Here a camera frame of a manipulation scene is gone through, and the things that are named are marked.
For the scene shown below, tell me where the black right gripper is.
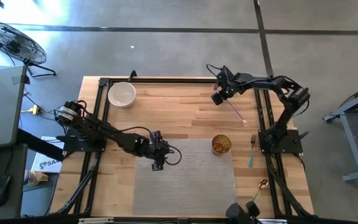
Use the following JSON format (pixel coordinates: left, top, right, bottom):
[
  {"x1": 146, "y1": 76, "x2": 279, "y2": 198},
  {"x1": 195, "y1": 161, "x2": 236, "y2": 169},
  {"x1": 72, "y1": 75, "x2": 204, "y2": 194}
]
[{"x1": 211, "y1": 65, "x2": 241, "y2": 106}]

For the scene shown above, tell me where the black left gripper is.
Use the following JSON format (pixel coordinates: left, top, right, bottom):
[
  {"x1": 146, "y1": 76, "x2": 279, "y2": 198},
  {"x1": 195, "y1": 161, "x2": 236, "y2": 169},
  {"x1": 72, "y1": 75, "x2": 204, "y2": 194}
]
[{"x1": 149, "y1": 130, "x2": 171, "y2": 172}]

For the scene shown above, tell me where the purple straw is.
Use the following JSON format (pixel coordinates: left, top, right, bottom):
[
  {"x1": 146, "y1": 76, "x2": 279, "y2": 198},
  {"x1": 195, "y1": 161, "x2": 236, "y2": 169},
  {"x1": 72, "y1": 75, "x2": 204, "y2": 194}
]
[{"x1": 224, "y1": 98, "x2": 247, "y2": 123}]

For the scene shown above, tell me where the amber faceted plastic cup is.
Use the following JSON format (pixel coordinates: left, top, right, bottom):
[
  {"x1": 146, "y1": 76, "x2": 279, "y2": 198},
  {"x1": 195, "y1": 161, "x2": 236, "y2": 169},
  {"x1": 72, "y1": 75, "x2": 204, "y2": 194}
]
[{"x1": 211, "y1": 134, "x2": 232, "y2": 156}]

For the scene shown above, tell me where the white bowl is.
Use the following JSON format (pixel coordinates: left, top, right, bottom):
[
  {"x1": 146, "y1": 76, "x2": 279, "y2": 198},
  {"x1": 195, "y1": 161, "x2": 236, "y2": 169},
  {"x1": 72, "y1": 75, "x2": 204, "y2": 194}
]
[{"x1": 108, "y1": 82, "x2": 137, "y2": 108}]

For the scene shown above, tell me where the gold spoon with teal handle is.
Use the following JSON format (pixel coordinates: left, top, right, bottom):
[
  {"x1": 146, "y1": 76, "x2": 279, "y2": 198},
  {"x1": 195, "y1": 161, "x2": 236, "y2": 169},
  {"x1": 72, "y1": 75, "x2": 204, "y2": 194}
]
[{"x1": 252, "y1": 179, "x2": 269, "y2": 202}]

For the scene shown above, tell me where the beige woven placemat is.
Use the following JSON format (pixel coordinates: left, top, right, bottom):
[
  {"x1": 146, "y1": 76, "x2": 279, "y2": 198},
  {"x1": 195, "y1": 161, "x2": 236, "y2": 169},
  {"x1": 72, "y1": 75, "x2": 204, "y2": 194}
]
[{"x1": 132, "y1": 138, "x2": 238, "y2": 216}]

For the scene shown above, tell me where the silver aluminium extrusion bar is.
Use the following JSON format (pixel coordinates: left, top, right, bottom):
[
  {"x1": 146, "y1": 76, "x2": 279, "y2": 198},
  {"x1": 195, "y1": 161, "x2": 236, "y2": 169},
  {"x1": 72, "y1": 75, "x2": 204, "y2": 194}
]
[
  {"x1": 253, "y1": 218, "x2": 288, "y2": 224},
  {"x1": 78, "y1": 217, "x2": 115, "y2": 224}
]

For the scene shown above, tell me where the white printed cardboard box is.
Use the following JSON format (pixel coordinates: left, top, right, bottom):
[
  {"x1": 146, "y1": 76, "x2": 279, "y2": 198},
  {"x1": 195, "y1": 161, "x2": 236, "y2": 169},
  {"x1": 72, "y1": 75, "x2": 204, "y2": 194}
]
[{"x1": 30, "y1": 136, "x2": 65, "y2": 174}]

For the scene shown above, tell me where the black diagonal bar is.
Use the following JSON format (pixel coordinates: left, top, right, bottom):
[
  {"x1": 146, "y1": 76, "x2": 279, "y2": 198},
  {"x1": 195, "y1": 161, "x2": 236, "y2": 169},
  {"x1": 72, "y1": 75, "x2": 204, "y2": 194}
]
[{"x1": 17, "y1": 128, "x2": 65, "y2": 162}]

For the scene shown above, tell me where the small tan paper bag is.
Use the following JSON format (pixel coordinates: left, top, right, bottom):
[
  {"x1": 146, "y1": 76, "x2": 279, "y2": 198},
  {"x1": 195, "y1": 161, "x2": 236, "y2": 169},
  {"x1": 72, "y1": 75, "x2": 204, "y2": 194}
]
[{"x1": 23, "y1": 169, "x2": 49, "y2": 187}]

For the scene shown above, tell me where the yellow power plug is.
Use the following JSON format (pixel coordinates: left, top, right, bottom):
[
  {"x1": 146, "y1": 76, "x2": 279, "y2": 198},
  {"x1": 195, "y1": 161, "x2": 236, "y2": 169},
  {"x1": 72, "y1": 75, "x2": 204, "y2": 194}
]
[{"x1": 20, "y1": 105, "x2": 40, "y2": 115}]

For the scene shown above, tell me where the grey metal table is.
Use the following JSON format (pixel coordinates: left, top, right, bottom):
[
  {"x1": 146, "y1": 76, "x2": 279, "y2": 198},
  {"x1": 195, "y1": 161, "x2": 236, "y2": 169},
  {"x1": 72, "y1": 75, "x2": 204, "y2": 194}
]
[{"x1": 323, "y1": 80, "x2": 358, "y2": 183}]

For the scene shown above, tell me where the dark grey desk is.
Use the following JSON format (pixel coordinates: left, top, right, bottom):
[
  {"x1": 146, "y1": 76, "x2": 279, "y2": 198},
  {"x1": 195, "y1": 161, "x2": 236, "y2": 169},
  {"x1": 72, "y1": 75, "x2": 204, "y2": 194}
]
[{"x1": 0, "y1": 143, "x2": 28, "y2": 218}]

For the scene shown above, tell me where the black computer mouse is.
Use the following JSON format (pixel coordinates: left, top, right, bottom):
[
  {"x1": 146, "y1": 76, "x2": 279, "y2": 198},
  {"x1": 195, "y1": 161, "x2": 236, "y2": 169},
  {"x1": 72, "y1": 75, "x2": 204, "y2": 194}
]
[{"x1": 0, "y1": 174, "x2": 12, "y2": 207}]

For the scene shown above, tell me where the black floor fan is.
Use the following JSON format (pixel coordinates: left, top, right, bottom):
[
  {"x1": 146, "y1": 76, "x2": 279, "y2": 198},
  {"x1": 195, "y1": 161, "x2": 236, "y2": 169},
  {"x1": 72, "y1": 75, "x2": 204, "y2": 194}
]
[{"x1": 0, "y1": 19, "x2": 57, "y2": 78}]

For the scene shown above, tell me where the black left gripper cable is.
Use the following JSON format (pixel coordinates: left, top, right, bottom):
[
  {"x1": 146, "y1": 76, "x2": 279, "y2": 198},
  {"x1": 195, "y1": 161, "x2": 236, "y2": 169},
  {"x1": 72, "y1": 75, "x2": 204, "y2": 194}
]
[{"x1": 163, "y1": 144, "x2": 183, "y2": 166}]

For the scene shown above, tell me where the black aluminium table frame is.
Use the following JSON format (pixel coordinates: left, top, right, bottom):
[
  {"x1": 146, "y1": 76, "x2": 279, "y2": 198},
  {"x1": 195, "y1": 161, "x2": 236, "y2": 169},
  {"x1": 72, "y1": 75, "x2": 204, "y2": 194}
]
[{"x1": 50, "y1": 76, "x2": 315, "y2": 224}]

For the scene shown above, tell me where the fork with teal handle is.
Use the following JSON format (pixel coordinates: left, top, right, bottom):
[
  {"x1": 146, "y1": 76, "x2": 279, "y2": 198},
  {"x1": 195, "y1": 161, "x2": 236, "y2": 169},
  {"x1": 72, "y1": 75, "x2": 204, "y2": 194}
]
[{"x1": 248, "y1": 134, "x2": 257, "y2": 168}]

